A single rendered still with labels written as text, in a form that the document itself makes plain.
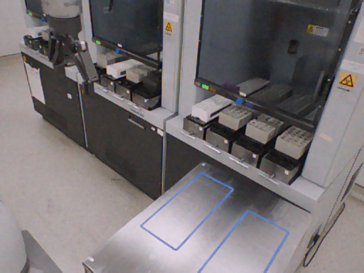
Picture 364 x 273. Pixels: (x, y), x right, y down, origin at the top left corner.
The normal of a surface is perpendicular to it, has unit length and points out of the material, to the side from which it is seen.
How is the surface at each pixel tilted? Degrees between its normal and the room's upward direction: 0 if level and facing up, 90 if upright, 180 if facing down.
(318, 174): 90
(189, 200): 0
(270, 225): 0
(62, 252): 0
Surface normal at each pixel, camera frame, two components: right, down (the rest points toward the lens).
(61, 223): 0.06, -0.83
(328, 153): -0.67, 0.37
